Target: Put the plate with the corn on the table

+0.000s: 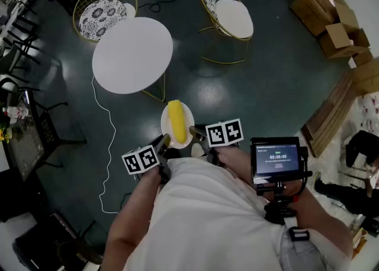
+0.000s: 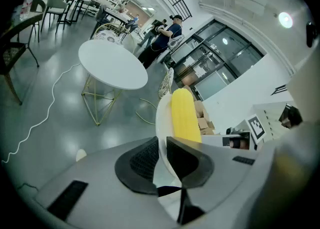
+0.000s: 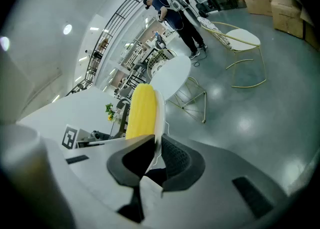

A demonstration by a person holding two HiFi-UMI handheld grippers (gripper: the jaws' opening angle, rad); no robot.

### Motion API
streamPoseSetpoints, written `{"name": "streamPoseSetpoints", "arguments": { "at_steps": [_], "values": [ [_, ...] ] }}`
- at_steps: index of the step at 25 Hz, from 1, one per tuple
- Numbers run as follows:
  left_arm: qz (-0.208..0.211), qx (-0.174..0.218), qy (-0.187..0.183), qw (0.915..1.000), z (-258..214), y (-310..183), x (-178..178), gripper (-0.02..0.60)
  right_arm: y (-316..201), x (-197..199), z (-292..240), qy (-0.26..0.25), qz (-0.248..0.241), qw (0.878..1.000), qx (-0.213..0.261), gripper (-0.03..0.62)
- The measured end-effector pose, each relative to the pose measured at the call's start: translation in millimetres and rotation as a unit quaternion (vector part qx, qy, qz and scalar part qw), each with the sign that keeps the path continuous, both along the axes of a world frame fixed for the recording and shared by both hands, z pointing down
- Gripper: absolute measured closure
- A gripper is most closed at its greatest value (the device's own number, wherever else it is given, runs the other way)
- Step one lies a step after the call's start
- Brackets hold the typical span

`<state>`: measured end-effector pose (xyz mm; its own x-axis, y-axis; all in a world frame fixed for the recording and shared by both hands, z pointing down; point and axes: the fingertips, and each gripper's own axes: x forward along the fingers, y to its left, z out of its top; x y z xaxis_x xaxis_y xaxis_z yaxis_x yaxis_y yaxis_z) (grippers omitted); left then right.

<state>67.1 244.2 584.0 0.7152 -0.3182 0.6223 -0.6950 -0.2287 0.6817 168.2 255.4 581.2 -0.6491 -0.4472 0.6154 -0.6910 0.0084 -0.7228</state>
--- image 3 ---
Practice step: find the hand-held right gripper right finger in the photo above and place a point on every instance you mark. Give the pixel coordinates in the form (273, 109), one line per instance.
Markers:
(220, 173)

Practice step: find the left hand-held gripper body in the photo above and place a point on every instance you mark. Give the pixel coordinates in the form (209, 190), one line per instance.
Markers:
(70, 136)

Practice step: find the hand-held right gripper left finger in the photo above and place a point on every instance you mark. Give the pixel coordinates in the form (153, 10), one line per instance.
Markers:
(95, 173)

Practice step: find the yellow corn cob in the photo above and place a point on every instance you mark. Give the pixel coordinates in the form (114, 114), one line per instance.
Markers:
(142, 110)

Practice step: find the white plate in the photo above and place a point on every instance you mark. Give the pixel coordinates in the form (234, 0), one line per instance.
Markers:
(160, 113)

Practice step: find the round white table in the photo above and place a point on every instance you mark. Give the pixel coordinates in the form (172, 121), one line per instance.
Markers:
(172, 75)

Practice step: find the yellow flower bouquet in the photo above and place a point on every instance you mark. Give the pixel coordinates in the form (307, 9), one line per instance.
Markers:
(110, 113)

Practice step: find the black mesh side table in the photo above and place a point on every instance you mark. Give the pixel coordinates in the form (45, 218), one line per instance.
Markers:
(124, 119)

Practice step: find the black chair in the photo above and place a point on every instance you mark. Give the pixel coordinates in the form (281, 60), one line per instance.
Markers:
(123, 101)

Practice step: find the round ceiling lamp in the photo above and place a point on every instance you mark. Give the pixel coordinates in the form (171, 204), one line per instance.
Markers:
(67, 29)

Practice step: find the round floral seat cushion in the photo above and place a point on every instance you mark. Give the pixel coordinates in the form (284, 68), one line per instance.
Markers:
(158, 67)

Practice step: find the black metal railing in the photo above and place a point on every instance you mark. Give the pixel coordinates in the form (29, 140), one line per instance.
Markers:
(120, 15)

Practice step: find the gold chair white seat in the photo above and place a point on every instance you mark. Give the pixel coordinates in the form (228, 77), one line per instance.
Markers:
(243, 39)

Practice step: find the floral chair cushion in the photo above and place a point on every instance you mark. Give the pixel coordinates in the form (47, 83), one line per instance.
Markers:
(215, 31)

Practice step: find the grey scooter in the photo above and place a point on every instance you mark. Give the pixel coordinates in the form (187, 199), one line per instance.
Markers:
(191, 15)

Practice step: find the cardboard box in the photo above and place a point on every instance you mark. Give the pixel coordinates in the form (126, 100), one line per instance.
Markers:
(287, 15)
(258, 3)

